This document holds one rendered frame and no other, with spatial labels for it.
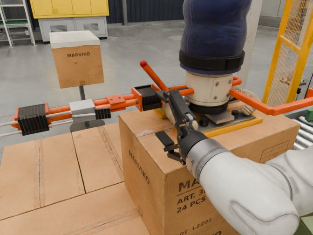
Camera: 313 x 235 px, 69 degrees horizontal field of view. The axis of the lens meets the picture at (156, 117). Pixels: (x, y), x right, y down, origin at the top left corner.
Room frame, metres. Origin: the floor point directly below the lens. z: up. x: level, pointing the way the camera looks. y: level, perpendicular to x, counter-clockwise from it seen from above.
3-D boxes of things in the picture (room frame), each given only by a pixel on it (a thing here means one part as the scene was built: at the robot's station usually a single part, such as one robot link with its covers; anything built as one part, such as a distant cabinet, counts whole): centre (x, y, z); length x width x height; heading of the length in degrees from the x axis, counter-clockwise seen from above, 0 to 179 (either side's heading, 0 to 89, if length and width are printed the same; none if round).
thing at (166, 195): (0.80, -0.20, 0.74); 0.60 x 0.40 x 0.40; 117
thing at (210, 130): (0.74, -0.23, 0.97); 0.34 x 0.10 x 0.05; 115
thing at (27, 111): (0.58, 0.35, 1.07); 0.08 x 0.07 x 0.05; 115
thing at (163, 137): (0.57, -0.02, 1.00); 0.07 x 0.03 x 0.01; 25
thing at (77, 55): (2.30, 0.80, 0.82); 0.60 x 0.40 x 0.40; 23
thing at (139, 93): (0.72, 0.03, 1.07); 0.10 x 0.08 x 0.06; 25
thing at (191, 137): (0.45, -0.08, 1.07); 0.09 x 0.07 x 0.08; 25
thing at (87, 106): (0.63, 0.23, 1.06); 0.07 x 0.07 x 0.04; 25
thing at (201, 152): (0.38, -0.11, 1.07); 0.09 x 0.06 x 0.09; 115
